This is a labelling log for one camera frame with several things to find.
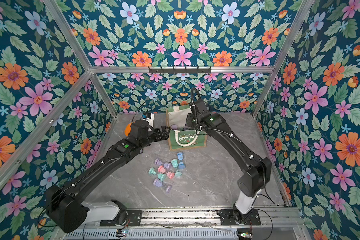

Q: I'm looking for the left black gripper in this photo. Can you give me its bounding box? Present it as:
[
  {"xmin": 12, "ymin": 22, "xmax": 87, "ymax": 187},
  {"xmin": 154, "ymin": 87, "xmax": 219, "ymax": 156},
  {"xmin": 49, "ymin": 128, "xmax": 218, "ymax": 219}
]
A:
[{"xmin": 136, "ymin": 126, "xmax": 171, "ymax": 151}]

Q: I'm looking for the green canvas Christmas bag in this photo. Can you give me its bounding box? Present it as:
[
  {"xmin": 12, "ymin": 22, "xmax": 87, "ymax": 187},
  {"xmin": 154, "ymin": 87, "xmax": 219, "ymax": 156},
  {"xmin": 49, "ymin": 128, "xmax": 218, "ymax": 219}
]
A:
[{"xmin": 166, "ymin": 105, "xmax": 207, "ymax": 151}]

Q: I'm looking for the blue hourglass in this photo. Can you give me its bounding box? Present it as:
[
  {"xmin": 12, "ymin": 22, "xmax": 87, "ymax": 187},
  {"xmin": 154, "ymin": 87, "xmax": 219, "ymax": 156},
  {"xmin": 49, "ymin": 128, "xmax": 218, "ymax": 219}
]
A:
[{"xmin": 177, "ymin": 152, "xmax": 184, "ymax": 161}]

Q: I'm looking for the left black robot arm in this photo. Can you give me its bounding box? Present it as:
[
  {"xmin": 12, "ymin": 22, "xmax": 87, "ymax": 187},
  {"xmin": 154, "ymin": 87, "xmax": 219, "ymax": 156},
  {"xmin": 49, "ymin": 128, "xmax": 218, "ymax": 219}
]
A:
[{"xmin": 45, "ymin": 120, "xmax": 171, "ymax": 234}]

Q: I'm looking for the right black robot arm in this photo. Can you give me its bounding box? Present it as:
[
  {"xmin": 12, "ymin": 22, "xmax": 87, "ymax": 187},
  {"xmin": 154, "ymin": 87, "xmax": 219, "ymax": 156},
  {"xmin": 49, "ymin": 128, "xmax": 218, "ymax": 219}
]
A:
[{"xmin": 186, "ymin": 88, "xmax": 272, "ymax": 225}]

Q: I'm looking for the green hourglass left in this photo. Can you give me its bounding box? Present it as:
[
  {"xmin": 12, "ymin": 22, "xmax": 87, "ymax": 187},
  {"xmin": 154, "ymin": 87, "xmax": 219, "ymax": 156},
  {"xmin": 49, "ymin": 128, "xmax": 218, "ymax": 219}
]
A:
[{"xmin": 148, "ymin": 167, "xmax": 158, "ymax": 176}]

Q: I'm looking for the orange whale toy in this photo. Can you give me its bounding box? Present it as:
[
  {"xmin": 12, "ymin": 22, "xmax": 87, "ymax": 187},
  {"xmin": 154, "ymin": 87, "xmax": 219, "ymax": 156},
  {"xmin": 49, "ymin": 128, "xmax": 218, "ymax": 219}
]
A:
[{"xmin": 125, "ymin": 123, "xmax": 132, "ymax": 137}]

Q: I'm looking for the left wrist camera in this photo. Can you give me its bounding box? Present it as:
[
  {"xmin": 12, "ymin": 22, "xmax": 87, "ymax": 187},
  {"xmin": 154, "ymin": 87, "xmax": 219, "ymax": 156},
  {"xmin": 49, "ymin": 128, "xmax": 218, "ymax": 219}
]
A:
[{"xmin": 142, "ymin": 112, "xmax": 155, "ymax": 128}]

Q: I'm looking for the black hook rail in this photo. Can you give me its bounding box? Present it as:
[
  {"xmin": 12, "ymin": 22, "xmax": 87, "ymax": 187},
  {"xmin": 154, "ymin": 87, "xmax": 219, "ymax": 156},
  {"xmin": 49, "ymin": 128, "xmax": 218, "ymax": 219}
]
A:
[{"xmin": 148, "ymin": 67, "xmax": 212, "ymax": 74}]

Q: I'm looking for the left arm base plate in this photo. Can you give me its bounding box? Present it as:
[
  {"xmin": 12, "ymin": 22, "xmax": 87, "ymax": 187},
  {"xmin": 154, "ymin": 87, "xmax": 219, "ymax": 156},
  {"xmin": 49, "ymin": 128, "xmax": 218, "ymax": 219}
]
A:
[{"xmin": 100, "ymin": 210, "xmax": 143, "ymax": 227}]

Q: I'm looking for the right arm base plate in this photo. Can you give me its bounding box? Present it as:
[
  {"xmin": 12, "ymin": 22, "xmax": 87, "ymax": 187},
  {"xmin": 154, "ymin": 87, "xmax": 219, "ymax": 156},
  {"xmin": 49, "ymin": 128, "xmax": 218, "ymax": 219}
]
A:
[{"xmin": 217, "ymin": 209, "xmax": 261, "ymax": 226}]

